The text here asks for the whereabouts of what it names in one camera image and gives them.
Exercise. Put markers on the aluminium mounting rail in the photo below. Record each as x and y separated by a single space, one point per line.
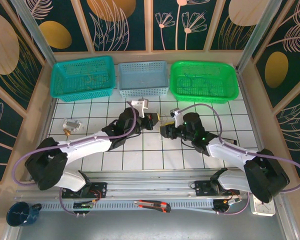
152 187

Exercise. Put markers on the small brass fitting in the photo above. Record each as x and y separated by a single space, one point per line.
67 132

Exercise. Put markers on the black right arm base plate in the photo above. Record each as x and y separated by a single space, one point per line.
202 188

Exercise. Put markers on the aluminium frame post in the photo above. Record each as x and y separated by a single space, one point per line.
261 30
33 30

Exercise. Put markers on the light blue plastic basket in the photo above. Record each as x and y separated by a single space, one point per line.
140 72

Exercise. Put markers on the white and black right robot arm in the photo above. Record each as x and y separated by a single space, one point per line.
227 155

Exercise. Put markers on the green plastic basket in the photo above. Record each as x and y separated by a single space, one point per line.
225 72

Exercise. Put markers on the red and black utility knife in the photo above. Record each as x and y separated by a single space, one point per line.
152 205

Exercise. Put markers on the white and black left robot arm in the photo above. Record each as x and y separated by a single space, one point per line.
90 148

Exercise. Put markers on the dark blue mug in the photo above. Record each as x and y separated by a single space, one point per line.
18 215

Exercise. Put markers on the white and metal clamp block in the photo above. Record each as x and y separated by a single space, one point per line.
72 123

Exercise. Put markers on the teal plastic basket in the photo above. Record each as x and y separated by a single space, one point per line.
65 72

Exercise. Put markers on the white square clock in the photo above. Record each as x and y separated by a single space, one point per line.
265 209

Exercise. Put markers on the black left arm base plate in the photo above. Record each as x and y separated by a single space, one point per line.
100 190

